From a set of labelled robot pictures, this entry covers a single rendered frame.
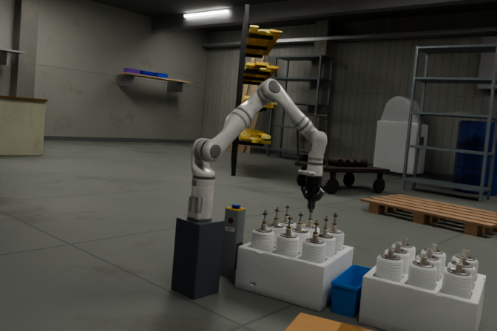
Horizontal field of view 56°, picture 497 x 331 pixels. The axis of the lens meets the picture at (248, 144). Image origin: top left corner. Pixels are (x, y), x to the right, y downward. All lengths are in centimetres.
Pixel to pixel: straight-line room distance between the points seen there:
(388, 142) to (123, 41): 581
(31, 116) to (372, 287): 560
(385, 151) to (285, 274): 614
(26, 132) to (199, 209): 507
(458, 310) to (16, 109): 584
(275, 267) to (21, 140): 520
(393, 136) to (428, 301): 623
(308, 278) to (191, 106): 990
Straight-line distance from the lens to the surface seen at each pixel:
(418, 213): 407
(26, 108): 677
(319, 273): 191
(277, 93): 208
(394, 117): 798
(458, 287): 183
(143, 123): 1074
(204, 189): 189
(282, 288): 200
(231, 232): 216
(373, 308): 189
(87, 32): 1003
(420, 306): 184
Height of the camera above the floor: 73
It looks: 3 degrees down
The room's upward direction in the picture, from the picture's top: 5 degrees clockwise
